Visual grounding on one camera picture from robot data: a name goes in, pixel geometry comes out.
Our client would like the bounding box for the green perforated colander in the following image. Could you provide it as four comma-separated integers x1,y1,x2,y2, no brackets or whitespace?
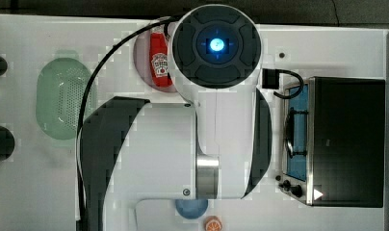
36,58,91,140

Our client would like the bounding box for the black toaster oven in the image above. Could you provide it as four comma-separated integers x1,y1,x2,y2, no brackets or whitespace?
279,77,385,208

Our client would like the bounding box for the black round pan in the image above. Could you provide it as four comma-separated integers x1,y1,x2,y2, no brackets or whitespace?
0,126,15,162

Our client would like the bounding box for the blue cup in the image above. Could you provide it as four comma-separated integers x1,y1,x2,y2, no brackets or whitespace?
175,199,208,219

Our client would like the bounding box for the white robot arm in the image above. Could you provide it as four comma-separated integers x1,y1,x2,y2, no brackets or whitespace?
77,5,272,231

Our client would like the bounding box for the grey round plate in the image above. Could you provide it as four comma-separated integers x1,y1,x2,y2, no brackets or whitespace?
134,25,176,93

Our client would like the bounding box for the orange slice toy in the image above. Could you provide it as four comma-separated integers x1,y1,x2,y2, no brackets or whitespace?
204,216,222,231

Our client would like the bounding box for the red ketchup bottle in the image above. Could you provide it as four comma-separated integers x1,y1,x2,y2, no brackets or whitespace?
149,26,172,88

